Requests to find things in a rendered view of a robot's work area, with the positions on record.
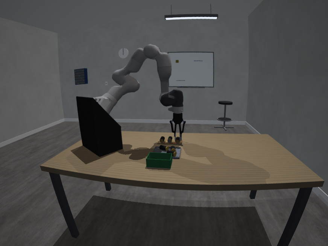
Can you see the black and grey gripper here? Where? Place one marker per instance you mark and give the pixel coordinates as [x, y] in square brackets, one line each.
[177, 119]

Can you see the green open box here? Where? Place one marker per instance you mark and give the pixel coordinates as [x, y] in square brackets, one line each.
[159, 160]

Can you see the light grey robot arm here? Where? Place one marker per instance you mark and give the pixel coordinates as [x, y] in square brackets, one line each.
[129, 84]

